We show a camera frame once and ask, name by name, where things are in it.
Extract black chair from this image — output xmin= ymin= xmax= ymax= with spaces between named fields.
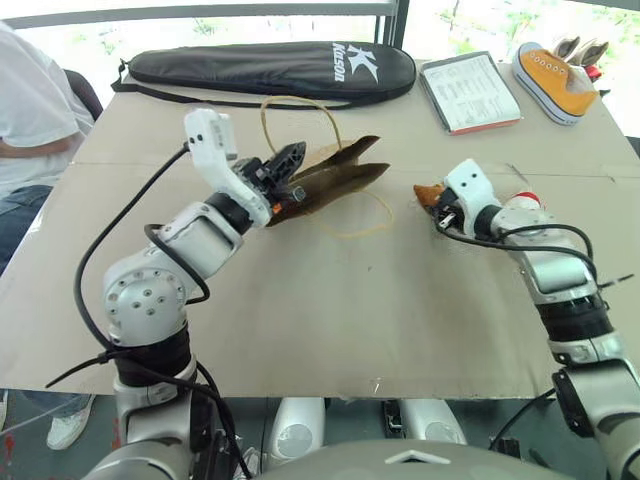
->
xmin=63 ymin=68 xmax=105 ymax=122

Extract brown paper bag yellow handles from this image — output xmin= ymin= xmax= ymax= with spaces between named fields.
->
xmin=259 ymin=94 xmax=396 ymax=239

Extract grey robot torso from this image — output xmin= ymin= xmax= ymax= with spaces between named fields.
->
xmin=84 ymin=434 xmax=616 ymax=480

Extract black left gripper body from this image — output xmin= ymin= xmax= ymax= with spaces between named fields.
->
xmin=233 ymin=156 xmax=297 ymax=207

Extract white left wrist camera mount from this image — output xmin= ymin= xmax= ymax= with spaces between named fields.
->
xmin=183 ymin=108 xmax=277 ymax=230

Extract small brown torn piece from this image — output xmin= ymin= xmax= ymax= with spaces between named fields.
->
xmin=412 ymin=183 xmax=447 ymax=210

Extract white booklet with red edge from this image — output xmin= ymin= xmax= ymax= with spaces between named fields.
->
xmin=418 ymin=51 xmax=525 ymax=137

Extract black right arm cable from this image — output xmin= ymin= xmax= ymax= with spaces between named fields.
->
xmin=433 ymin=223 xmax=636 ymax=304

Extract white rounded robot leg cover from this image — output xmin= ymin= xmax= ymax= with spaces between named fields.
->
xmin=261 ymin=396 xmax=327 ymax=460
xmin=398 ymin=398 xmax=469 ymax=447

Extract person in white shirt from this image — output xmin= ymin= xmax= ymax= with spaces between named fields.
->
xmin=0 ymin=19 xmax=97 ymax=452

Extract black Kason racket bag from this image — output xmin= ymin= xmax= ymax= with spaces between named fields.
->
xmin=110 ymin=41 xmax=418 ymax=111

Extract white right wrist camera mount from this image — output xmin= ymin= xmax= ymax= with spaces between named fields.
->
xmin=443 ymin=158 xmax=503 ymax=237

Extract red white plush toy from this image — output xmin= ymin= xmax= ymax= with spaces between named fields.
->
xmin=505 ymin=190 xmax=545 ymax=212

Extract yellow canvas sneaker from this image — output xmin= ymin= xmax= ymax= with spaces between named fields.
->
xmin=512 ymin=41 xmax=600 ymax=127

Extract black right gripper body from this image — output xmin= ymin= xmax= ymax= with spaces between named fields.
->
xmin=430 ymin=187 xmax=469 ymax=235

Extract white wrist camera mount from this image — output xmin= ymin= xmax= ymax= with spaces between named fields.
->
xmin=443 ymin=158 xmax=503 ymax=237
xmin=183 ymin=108 xmax=277 ymax=230

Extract brown cardboard sheet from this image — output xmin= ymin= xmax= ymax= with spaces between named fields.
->
xmin=0 ymin=58 xmax=640 ymax=401

